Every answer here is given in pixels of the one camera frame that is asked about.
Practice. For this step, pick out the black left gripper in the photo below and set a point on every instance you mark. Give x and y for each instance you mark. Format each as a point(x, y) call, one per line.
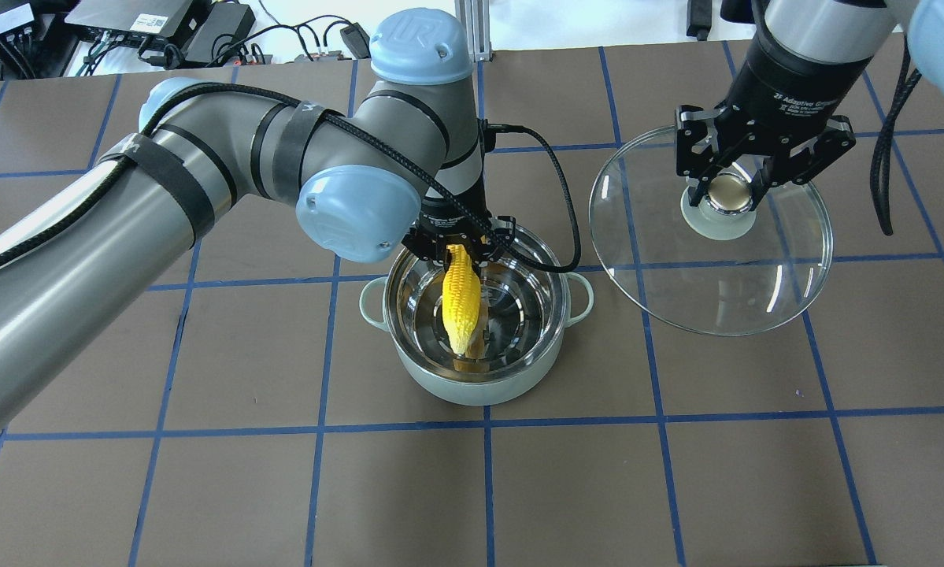
point(449, 229)

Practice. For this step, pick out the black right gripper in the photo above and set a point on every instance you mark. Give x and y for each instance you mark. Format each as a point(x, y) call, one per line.
point(779, 81)

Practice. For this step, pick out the yellow corn cob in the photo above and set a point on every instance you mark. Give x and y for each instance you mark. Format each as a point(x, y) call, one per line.
point(461, 299)

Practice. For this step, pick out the glass pot lid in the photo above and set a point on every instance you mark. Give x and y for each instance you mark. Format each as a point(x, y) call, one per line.
point(712, 236)

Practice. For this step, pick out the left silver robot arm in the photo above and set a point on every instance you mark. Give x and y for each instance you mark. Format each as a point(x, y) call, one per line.
point(405, 170)

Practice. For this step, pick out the pale green cooking pot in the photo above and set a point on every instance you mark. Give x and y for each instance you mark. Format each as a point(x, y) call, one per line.
point(524, 316)

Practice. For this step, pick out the black power adapter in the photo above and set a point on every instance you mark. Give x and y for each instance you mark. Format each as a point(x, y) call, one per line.
point(356, 40)

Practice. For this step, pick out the black power brick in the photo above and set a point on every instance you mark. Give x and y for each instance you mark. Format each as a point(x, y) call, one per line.
point(226, 23)

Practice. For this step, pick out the aluminium frame post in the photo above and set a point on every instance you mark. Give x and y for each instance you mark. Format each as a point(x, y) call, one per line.
point(475, 16)

